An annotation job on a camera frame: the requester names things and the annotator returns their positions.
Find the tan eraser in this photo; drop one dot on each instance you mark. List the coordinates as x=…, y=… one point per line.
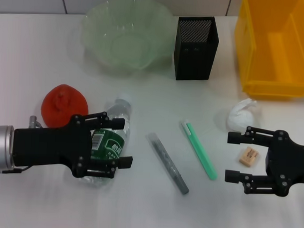
x=249, y=157

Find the black mesh pen holder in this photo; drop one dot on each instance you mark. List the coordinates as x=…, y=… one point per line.
x=194, y=58

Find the orange fruit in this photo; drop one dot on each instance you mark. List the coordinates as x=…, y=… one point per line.
x=60, y=103

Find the grey glitter pen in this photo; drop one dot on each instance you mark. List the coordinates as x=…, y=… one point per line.
x=165, y=159

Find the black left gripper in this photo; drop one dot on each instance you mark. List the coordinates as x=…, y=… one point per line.
x=48, y=146

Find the green glass fruit bowl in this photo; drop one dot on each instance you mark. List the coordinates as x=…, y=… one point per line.
x=124, y=43

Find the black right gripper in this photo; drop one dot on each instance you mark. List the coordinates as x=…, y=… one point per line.
x=290, y=164

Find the mint green pen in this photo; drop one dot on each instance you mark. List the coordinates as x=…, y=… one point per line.
x=200, y=150

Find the clear green-label water bottle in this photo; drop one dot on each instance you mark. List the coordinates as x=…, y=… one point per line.
x=117, y=110

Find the yellow plastic bin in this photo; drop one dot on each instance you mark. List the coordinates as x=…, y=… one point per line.
x=276, y=60

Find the white paper ball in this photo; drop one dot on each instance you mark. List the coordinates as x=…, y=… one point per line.
x=240, y=117

